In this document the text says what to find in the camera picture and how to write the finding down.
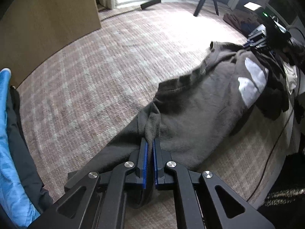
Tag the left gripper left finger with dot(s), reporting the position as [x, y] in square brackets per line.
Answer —
[137, 166]

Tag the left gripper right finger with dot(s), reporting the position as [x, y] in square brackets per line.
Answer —
[163, 181]

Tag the black power adapter brick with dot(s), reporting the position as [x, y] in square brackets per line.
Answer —
[149, 3]

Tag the light wooden board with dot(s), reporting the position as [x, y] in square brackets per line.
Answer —
[34, 30]

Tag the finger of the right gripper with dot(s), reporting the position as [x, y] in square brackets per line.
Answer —
[258, 33]
[255, 45]

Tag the pile of mixed clothes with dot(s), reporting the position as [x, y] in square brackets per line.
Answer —
[243, 21]

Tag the plaid woven table mat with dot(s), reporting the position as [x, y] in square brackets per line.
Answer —
[75, 102]

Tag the dark grey daisy t-shirt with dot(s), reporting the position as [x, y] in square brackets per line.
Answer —
[192, 114]

